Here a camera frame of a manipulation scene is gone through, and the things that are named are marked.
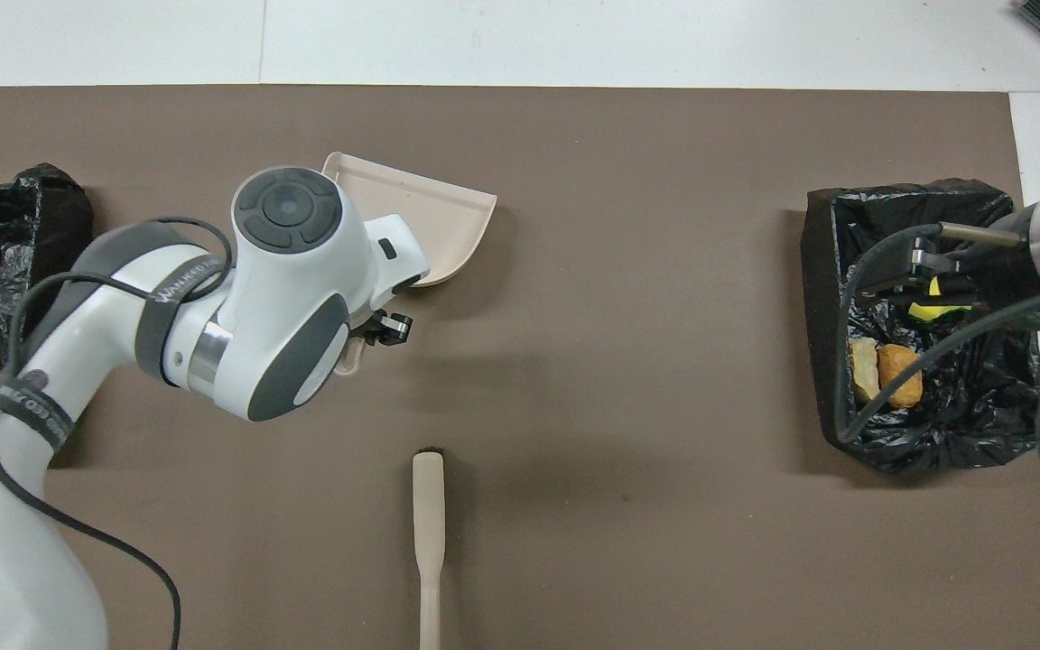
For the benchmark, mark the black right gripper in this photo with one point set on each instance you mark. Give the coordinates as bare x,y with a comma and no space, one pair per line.
1003,266

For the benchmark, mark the yellow green sponge piece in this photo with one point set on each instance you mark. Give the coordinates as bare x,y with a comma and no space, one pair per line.
935,312

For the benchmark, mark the brown bread roll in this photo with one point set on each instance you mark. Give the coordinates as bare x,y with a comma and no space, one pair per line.
899,377

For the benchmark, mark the golden croissant piece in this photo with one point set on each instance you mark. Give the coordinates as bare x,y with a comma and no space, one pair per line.
865,370

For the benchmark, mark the beige plastic dustpan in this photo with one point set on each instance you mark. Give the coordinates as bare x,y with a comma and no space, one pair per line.
430,217

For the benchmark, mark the beige hand brush black bristles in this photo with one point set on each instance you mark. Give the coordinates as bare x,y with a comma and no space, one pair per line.
428,515

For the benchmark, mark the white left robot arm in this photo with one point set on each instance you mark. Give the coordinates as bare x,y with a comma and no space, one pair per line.
285,271

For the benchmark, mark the black bag lined bin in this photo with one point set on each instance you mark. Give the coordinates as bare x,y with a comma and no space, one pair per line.
962,424
41,217

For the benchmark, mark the brown table mat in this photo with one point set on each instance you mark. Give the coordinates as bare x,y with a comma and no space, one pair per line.
619,361

